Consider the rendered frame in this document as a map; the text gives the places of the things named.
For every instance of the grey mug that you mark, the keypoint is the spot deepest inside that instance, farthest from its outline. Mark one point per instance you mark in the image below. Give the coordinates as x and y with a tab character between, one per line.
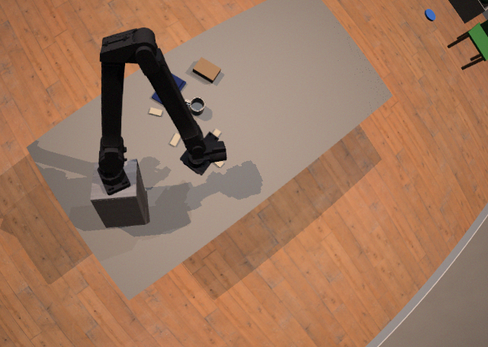
197	104

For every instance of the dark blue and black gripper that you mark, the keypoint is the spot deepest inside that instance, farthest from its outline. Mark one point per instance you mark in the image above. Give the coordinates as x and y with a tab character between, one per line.
197	169

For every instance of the dark blue notebook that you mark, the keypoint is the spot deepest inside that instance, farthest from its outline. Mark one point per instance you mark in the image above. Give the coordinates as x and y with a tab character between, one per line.
180	83

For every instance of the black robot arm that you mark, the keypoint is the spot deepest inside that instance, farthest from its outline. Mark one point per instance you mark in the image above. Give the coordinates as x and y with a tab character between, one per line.
124	47

